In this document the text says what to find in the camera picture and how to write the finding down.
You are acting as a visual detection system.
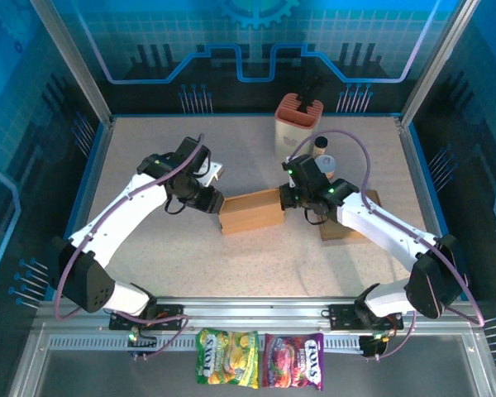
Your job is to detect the brown cardboard box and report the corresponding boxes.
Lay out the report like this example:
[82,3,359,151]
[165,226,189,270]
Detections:
[217,188,286,237]
[318,189,382,242]

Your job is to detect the black left controller box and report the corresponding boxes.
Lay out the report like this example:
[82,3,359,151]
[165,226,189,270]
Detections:
[126,328,159,363]

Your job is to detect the black controller box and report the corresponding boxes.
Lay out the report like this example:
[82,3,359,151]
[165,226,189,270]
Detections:
[126,328,159,363]
[358,332,392,360]

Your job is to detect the black right controller box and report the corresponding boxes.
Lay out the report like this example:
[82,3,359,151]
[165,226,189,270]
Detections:
[358,332,392,360]

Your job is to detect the orange label tin can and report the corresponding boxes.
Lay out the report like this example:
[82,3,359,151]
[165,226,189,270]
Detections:
[313,155,339,181]

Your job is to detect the cream knife block orange top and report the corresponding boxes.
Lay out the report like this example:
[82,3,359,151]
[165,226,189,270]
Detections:
[274,93,325,160]

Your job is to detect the green candy bag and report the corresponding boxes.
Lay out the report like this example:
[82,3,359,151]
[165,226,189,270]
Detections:
[195,328,260,390]

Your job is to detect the red candy bag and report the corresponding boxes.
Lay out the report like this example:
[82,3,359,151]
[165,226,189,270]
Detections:
[260,332,325,392]

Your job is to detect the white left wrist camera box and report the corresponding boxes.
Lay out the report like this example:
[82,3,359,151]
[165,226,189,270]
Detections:
[198,160,225,185]

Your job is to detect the aluminium side rail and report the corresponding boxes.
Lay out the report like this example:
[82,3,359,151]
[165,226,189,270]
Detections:
[396,117,458,299]

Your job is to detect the aluminium mounting rail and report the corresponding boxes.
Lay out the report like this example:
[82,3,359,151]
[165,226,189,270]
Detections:
[35,295,487,338]

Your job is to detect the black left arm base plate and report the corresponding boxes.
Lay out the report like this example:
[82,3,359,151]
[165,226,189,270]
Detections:
[108,304,187,332]

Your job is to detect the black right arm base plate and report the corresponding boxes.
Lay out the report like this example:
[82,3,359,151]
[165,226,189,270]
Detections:
[327,304,405,332]

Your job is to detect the aluminium frame post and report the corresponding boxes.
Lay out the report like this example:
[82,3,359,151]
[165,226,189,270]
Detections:
[28,0,115,127]
[398,0,476,127]

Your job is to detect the slotted grey cable duct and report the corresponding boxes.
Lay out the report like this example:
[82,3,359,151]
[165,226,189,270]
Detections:
[48,335,367,352]

